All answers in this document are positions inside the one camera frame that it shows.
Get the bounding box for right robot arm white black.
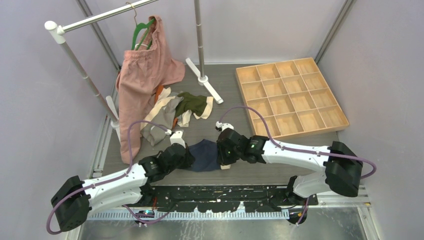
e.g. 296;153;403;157
216;128;363;205

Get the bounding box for navy underwear cream waistband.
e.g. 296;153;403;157
188;139;223;173

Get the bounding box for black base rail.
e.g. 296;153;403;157
128;185;304;213

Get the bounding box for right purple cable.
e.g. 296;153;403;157
218;105;378;226

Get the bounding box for purple cable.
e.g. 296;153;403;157
218;105;378;226
45;120;173;235

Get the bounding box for white metal clothes rack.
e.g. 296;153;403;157
44;0;225;142

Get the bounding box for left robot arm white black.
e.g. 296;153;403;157
46;143;195;235

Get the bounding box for wooden compartment tray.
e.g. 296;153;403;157
235;57;350;141

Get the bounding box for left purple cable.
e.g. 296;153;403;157
45;120;173;235

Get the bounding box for olive green underwear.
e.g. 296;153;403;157
174;92;214;119

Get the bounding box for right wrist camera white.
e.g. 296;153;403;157
215;121;234;132

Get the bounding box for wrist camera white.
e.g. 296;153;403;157
215;121;234;132
169;130;186;148

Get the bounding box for orange underwear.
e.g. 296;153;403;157
154;85;164;104

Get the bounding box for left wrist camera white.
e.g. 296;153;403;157
169;130;186;148

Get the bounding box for green clothes hanger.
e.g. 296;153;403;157
125;2;157;51

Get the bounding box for pink trousers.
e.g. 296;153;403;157
116;15;186;164

